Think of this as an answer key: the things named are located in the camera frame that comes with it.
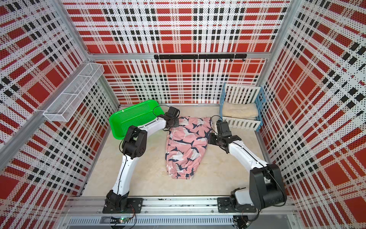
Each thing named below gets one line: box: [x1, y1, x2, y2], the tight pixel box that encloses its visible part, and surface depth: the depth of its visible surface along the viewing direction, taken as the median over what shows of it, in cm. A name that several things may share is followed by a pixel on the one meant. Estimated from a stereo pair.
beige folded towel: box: [222, 101, 259, 120], surface depth 109 cm
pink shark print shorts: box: [165, 116, 213, 180], surface depth 95 cm
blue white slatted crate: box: [219, 83, 266, 132], surface depth 112 cm
